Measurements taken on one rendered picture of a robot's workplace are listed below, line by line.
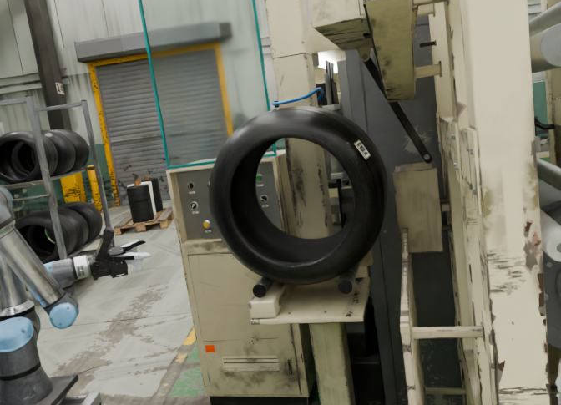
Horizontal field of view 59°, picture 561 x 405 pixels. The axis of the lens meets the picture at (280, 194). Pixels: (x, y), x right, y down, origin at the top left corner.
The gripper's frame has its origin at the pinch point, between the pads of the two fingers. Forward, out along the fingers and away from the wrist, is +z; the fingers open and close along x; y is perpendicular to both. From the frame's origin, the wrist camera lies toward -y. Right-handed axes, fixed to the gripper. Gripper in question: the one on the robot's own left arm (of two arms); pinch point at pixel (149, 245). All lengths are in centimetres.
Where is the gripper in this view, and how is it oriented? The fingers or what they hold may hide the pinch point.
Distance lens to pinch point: 181.2
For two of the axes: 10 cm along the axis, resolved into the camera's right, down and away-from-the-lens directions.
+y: 0.9, 9.6, 2.8
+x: 3.9, 2.2, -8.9
